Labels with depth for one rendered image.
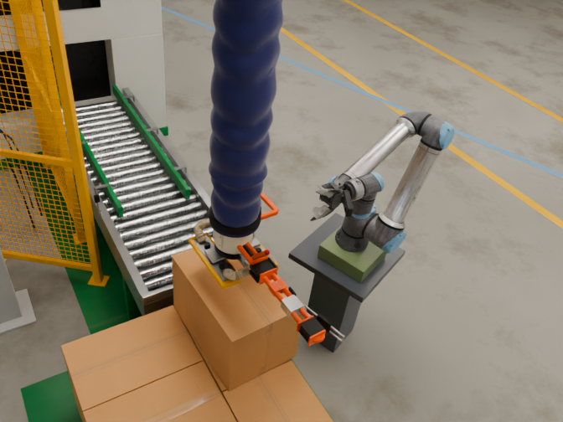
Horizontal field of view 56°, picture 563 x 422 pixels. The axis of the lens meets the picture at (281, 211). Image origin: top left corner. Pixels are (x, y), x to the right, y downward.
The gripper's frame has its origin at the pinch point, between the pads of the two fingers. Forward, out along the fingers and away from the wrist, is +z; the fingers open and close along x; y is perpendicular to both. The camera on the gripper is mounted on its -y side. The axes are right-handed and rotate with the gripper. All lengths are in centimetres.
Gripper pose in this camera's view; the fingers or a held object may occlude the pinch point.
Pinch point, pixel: (313, 208)
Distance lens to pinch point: 208.6
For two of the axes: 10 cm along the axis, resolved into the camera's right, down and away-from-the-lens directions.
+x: 1.1, -7.7, -6.3
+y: -5.6, -5.8, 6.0
